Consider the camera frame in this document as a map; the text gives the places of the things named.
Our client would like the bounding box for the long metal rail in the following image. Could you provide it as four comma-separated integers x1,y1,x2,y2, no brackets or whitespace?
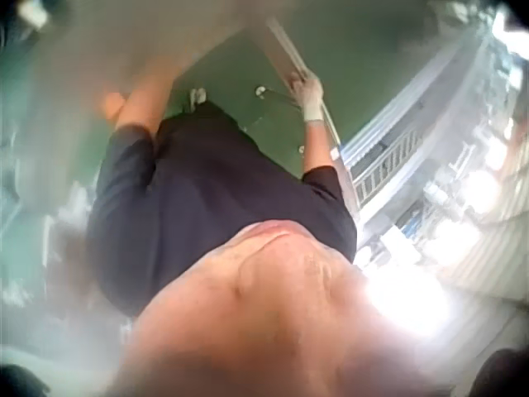
266,16,344,151

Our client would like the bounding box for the person's right hand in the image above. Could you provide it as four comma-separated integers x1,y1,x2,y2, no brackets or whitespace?
288,73,326,123

